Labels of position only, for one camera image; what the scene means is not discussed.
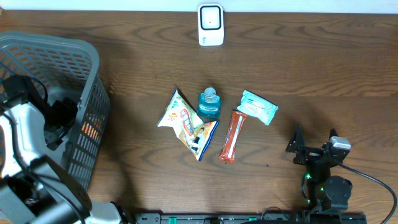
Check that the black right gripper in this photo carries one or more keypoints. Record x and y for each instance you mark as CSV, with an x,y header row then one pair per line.
x,y
310,154

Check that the red snack bar wrapper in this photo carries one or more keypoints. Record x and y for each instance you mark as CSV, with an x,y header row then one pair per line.
x,y
229,147

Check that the blue mouthwash bottle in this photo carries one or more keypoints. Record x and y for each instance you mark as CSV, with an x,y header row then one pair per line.
x,y
209,104

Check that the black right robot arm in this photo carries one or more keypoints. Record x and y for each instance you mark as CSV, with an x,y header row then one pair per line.
x,y
327,194

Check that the yellow white snack bag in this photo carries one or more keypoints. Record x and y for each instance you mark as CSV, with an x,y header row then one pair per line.
x,y
193,132

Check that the white barcode scanner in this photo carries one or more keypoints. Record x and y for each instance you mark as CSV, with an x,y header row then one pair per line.
x,y
210,25

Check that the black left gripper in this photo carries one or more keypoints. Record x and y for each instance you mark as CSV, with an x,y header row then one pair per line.
x,y
64,111

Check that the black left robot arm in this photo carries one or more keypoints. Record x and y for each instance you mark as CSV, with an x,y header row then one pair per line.
x,y
44,178

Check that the grey plastic shopping basket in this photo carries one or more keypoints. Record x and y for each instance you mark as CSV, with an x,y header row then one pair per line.
x,y
64,68

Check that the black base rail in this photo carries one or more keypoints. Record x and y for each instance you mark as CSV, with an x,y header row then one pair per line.
x,y
156,218

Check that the teal wet wipes pack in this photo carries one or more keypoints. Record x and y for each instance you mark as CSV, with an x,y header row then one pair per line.
x,y
256,106

